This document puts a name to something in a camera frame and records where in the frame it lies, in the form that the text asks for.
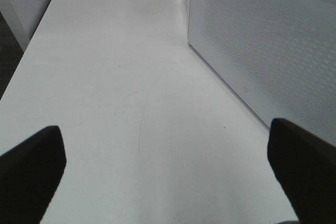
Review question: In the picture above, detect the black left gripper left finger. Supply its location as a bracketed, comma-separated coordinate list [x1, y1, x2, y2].
[1, 125, 67, 223]

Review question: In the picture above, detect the white microwave door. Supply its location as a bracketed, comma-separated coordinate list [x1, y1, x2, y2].
[188, 0, 335, 144]

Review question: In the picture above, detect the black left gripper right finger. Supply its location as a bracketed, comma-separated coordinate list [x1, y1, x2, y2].
[267, 118, 335, 223]

